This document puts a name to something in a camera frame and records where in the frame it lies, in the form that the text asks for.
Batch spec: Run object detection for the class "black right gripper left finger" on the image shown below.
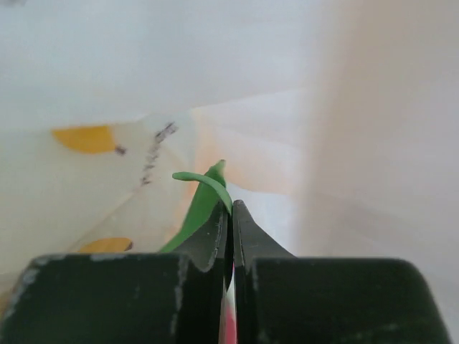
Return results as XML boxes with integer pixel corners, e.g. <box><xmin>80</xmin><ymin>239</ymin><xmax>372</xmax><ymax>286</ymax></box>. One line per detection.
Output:
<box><xmin>1</xmin><ymin>206</ymin><xmax>230</xmax><ymax>343</ymax></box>

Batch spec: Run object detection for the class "banana print plastic bag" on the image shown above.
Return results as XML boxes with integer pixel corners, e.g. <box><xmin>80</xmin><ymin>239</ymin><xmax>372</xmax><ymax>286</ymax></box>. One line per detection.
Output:
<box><xmin>1</xmin><ymin>1</ymin><xmax>458</xmax><ymax>343</ymax></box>

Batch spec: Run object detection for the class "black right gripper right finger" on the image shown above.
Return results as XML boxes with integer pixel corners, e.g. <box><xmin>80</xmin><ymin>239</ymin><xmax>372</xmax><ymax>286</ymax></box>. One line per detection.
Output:
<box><xmin>232</xmin><ymin>200</ymin><xmax>452</xmax><ymax>343</ymax></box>

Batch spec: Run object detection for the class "red fake dragon fruit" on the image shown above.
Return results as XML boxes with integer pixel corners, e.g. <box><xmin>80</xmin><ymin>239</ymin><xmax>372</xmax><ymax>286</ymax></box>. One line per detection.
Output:
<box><xmin>156</xmin><ymin>160</ymin><xmax>233</xmax><ymax>343</ymax></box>

